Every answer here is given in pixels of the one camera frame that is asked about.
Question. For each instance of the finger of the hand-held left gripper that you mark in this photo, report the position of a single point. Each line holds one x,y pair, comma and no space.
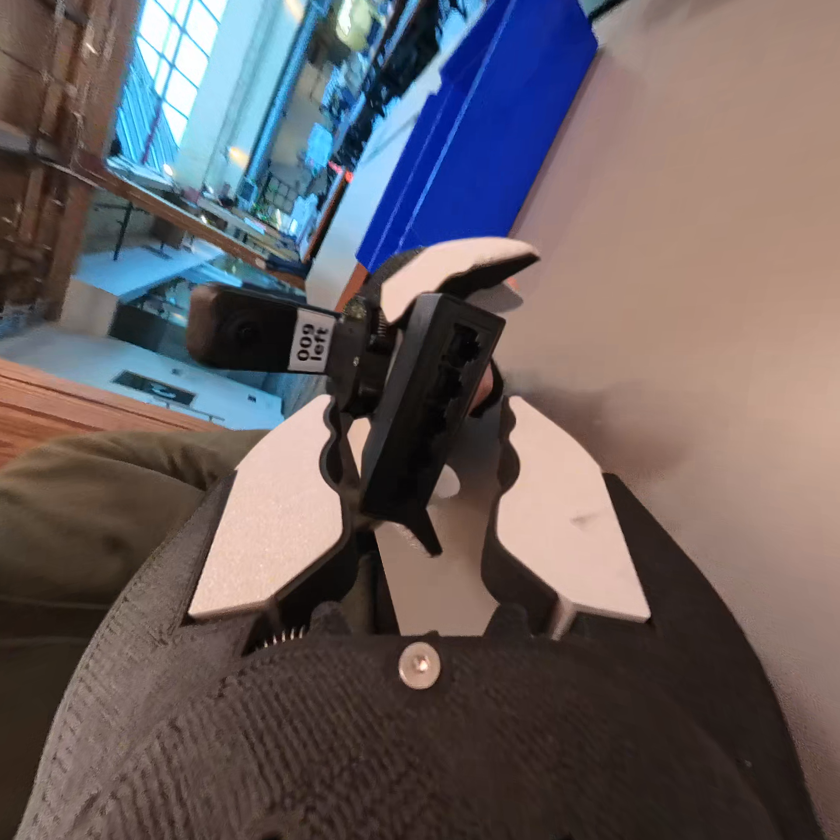
453,262
439,590

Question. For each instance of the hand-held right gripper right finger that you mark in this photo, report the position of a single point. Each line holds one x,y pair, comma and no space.
571,525

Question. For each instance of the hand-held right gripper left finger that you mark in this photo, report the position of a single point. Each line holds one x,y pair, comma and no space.
275,518

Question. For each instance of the blue plastic bin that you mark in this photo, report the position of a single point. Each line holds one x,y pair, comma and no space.
492,131

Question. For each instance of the black network switch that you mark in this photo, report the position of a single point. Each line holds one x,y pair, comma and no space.
420,420

